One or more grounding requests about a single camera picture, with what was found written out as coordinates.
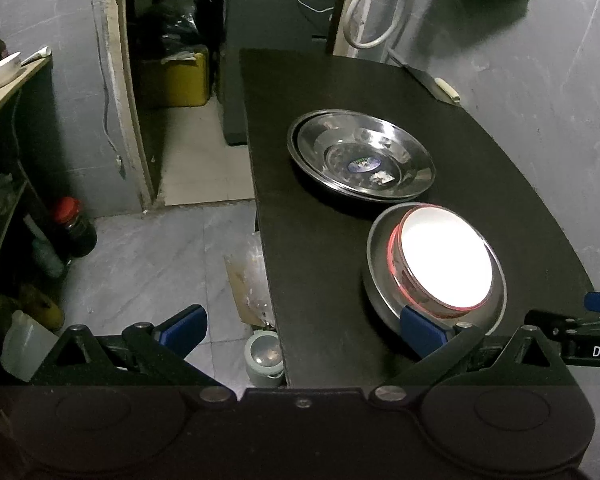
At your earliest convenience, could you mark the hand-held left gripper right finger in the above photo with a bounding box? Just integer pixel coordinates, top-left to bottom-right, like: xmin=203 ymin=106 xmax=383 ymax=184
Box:
xmin=370 ymin=304 xmax=578 ymax=406

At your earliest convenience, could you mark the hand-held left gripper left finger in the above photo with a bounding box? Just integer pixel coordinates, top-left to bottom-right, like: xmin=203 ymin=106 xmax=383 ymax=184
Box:
xmin=30 ymin=304 xmax=236 ymax=406

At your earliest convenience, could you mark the small white bowl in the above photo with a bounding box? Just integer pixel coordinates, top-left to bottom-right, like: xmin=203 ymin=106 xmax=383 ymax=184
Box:
xmin=399 ymin=206 xmax=494 ymax=311

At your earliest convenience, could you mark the large white bowl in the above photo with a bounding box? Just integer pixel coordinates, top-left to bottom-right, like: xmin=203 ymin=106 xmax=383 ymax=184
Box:
xmin=387 ymin=203 xmax=481 ymax=318

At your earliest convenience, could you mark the steel plate with blue sticker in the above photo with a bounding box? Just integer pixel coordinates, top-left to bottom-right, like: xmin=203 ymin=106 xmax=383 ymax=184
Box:
xmin=296 ymin=113 xmax=437 ymax=198

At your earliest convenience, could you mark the plain steel plate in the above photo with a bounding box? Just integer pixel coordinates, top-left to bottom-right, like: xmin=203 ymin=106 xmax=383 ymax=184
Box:
xmin=286 ymin=108 xmax=433 ymax=206

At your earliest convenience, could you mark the cardboard piece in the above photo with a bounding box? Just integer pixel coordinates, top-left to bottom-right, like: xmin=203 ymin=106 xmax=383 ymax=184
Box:
xmin=223 ymin=245 xmax=278 ymax=328

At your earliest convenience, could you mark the white cup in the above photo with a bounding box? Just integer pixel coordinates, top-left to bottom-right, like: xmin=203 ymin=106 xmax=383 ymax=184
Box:
xmin=244 ymin=329 xmax=286 ymax=388

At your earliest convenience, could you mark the dark jar with red cap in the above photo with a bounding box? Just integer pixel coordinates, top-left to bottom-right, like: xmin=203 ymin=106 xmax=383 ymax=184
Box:
xmin=50 ymin=196 xmax=98 ymax=260

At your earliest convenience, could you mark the yellow container on shelf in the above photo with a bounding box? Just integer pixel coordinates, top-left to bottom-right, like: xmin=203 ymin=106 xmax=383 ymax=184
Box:
xmin=0 ymin=284 xmax=66 ymax=332

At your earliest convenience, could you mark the green bottle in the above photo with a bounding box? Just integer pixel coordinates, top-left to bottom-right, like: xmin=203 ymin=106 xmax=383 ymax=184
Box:
xmin=22 ymin=215 xmax=66 ymax=281

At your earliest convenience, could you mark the white plastic jug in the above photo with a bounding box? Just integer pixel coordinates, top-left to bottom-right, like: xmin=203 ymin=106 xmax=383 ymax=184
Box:
xmin=0 ymin=309 xmax=61 ymax=382

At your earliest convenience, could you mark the yellow plastic canister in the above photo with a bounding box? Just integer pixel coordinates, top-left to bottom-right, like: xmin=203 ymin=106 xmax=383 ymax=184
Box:
xmin=140 ymin=45 xmax=212 ymax=108

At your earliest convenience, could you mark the kitchen cleaver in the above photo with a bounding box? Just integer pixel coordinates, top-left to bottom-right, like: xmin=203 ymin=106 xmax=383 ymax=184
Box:
xmin=387 ymin=49 xmax=462 ymax=106

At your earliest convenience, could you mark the black plastic bag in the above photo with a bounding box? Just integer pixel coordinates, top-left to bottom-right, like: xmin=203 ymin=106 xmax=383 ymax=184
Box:
xmin=157 ymin=0 xmax=201 ymax=61

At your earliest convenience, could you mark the white tube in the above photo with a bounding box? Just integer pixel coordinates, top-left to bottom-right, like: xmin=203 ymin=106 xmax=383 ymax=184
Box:
xmin=21 ymin=46 xmax=51 ymax=66

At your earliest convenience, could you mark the white bowl with foot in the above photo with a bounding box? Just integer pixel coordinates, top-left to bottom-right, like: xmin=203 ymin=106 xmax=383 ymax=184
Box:
xmin=0 ymin=51 xmax=22 ymax=86

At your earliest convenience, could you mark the black cabinet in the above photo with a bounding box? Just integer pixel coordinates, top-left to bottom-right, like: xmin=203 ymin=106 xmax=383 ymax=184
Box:
xmin=219 ymin=0 xmax=342 ymax=148

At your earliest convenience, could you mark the dark wall cable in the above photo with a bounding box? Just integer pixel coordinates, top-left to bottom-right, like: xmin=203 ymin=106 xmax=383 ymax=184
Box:
xmin=89 ymin=0 xmax=126 ymax=176

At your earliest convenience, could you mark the white hose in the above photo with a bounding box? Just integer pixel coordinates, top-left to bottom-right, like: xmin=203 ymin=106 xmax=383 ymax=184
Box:
xmin=343 ymin=0 xmax=413 ymax=51

